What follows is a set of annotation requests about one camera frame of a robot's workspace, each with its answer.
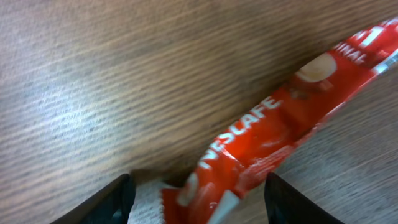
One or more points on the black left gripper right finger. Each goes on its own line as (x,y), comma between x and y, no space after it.
(286,205)

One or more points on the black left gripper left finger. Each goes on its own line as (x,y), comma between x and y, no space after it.
(112,204)

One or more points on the red stick sachet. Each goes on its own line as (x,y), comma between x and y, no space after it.
(239,159)

